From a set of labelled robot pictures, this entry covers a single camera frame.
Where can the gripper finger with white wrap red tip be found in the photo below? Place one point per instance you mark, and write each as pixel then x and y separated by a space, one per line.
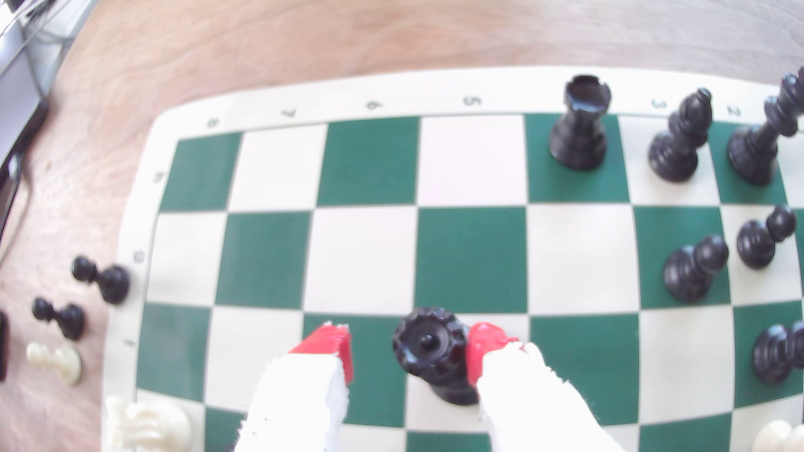
pixel 301 402
pixel 534 402

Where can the black chess queen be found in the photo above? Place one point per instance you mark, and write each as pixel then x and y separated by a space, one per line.
pixel 430 342

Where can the white chess knight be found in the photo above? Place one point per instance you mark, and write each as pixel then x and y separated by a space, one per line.
pixel 147 427

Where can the green and white chess mat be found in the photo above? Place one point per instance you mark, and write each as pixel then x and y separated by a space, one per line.
pixel 471 257

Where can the black chess pawn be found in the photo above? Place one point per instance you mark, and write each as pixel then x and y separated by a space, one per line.
pixel 757 242
pixel 688 276
pixel 70 320
pixel 113 284

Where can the white chess pawn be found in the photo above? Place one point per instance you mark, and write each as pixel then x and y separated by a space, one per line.
pixel 63 363

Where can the white chess bishop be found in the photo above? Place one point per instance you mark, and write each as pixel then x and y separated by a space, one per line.
pixel 776 438

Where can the black chess bishop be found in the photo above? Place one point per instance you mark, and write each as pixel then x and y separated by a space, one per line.
pixel 776 355
pixel 677 147

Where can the black chess rook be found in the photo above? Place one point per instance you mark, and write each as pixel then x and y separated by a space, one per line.
pixel 578 135

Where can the black chess king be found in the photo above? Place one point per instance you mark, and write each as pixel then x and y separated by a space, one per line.
pixel 754 147

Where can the black flat object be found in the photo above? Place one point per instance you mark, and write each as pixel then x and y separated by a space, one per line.
pixel 3 345

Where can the black laptop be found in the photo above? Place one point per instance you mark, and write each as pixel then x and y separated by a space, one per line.
pixel 16 107

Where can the grey metal frame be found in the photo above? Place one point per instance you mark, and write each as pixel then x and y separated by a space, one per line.
pixel 53 31

